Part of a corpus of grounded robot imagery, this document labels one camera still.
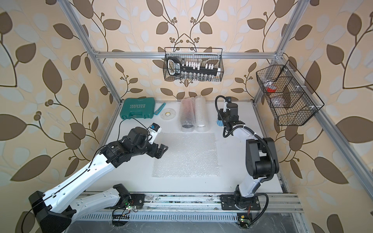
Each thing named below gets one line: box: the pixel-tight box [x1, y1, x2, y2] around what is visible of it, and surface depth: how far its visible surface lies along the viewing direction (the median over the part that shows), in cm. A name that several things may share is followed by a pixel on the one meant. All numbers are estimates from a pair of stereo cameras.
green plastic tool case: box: [119, 96, 156, 120], surface depth 114 cm
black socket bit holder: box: [166, 56, 221, 78], surface depth 85 cm
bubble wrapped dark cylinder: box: [179, 97, 196, 133], surface depth 104 cm
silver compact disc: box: [159, 107, 177, 121], surface depth 114 cm
